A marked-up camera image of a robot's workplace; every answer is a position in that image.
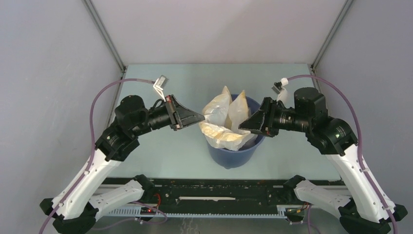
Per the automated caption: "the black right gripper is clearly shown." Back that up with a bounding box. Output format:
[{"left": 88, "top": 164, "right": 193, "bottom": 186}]
[{"left": 238, "top": 96, "right": 310, "bottom": 137}]

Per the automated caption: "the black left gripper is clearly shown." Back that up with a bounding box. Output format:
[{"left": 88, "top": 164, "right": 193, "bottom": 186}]
[{"left": 132, "top": 95, "right": 206, "bottom": 137}]

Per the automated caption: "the translucent yellowish trash bag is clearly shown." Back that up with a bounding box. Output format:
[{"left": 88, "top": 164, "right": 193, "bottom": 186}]
[{"left": 199, "top": 86, "right": 258, "bottom": 151}]

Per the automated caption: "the blue plastic trash bin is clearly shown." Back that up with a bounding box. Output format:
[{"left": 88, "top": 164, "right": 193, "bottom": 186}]
[{"left": 207, "top": 94, "right": 263, "bottom": 169}]

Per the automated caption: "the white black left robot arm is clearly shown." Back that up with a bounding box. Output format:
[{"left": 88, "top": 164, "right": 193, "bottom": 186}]
[{"left": 40, "top": 95, "right": 205, "bottom": 234}]

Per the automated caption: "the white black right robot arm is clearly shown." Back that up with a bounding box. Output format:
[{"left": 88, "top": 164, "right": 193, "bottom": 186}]
[{"left": 239, "top": 87, "right": 407, "bottom": 234}]

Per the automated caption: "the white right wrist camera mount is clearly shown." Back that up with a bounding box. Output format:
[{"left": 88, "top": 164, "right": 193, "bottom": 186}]
[{"left": 272, "top": 78, "right": 289, "bottom": 104}]

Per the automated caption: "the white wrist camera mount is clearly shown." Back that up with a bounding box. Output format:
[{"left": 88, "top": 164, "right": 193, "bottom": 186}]
[
  {"left": 272, "top": 78, "right": 289, "bottom": 104},
  {"left": 152, "top": 75, "right": 169, "bottom": 102}
]

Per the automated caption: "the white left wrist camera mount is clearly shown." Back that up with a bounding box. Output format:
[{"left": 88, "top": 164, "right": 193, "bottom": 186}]
[{"left": 152, "top": 75, "right": 169, "bottom": 102}]

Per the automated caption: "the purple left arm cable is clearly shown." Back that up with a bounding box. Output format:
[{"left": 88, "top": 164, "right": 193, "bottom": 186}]
[{"left": 38, "top": 78, "right": 169, "bottom": 234}]

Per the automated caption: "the light blue slotted cable duct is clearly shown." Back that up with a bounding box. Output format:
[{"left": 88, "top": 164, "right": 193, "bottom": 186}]
[{"left": 106, "top": 206, "right": 288, "bottom": 219}]

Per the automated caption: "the left corner aluminium post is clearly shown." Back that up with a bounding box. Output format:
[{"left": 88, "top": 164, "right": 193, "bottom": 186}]
[{"left": 82, "top": 0, "right": 126, "bottom": 73}]

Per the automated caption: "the corner aluminium post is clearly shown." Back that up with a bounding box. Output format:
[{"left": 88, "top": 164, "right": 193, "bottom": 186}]
[
  {"left": 82, "top": 0, "right": 126, "bottom": 73},
  {"left": 311, "top": 0, "right": 355, "bottom": 71}
]

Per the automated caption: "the right corner aluminium post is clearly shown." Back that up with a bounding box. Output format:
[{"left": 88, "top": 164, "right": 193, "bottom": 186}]
[{"left": 311, "top": 0, "right": 355, "bottom": 71}]

